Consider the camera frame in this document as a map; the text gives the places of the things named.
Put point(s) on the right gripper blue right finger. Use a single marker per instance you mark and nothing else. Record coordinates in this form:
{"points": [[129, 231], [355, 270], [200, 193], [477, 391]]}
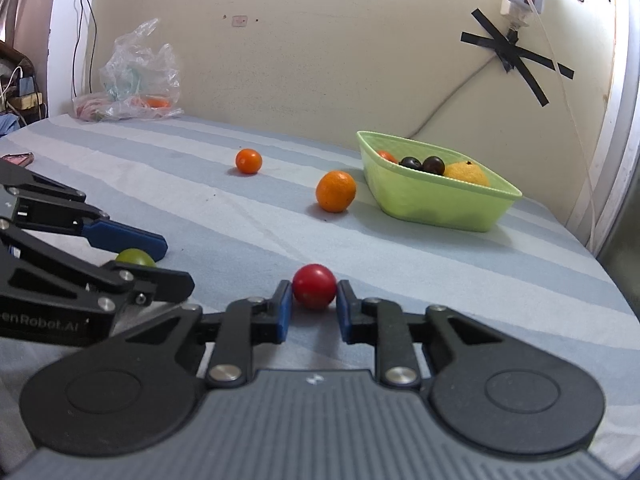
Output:
{"points": [[382, 325]]}

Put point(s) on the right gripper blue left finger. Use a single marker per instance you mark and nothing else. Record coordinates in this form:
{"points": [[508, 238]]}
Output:
{"points": [[244, 325]]}

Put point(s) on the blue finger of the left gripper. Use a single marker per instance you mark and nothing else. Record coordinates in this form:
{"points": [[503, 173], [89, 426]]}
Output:
{"points": [[150, 283], [113, 236]]}

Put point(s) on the green lime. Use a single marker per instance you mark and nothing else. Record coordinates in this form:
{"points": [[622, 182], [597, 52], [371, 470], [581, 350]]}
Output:
{"points": [[135, 256]]}

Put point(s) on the red cherry tomato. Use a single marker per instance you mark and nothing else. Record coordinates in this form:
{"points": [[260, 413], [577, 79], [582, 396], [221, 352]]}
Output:
{"points": [[314, 286], [387, 156]]}

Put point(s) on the large orange mandarin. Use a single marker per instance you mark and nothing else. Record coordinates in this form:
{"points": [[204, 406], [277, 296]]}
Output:
{"points": [[335, 191]]}

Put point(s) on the dark purple plum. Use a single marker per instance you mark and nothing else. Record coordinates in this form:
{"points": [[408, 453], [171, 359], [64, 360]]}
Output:
{"points": [[434, 165]]}

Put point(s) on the yellow lemon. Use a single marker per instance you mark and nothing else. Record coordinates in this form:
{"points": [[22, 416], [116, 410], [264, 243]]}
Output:
{"points": [[466, 171]]}

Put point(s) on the striped blue white cloth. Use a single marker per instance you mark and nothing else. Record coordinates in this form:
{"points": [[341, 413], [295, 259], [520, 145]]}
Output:
{"points": [[239, 234]]}

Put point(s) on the green plastic basket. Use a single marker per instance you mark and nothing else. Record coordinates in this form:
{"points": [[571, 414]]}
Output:
{"points": [[417, 196]]}

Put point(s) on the orange carrot in bag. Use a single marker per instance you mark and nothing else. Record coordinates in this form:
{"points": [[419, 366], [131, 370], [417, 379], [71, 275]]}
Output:
{"points": [[156, 102]]}

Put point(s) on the small orange tomato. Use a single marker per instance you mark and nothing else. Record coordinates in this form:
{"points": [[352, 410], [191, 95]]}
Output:
{"points": [[248, 161]]}

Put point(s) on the clear plastic bag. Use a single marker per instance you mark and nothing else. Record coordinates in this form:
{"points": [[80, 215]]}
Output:
{"points": [[134, 71]]}

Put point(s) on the black tape cross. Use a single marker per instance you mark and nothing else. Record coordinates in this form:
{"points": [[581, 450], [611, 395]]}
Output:
{"points": [[512, 56]]}

